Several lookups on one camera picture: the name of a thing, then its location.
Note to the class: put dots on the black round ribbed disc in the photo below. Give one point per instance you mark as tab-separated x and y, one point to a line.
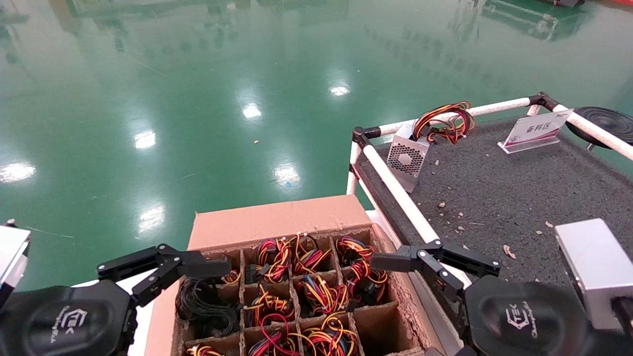
610	121

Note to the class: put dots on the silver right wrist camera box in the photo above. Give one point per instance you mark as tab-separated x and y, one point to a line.
593	267

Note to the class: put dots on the white pipe table frame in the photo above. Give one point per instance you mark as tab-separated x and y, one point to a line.
395	187

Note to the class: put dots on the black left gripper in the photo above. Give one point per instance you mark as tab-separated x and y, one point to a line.
59	321

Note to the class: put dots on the cardboard divider grid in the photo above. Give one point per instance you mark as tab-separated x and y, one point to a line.
242	296

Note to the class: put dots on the brown cardboard box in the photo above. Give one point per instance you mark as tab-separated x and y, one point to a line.
277	220

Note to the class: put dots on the clear acrylic sign stand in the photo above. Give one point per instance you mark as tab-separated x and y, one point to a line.
536	129

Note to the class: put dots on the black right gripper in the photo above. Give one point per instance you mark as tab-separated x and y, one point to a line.
524	316

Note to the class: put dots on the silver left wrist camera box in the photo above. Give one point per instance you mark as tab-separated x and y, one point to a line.
12	252

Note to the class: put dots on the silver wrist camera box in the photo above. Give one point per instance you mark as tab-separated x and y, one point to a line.
12	252
593	267

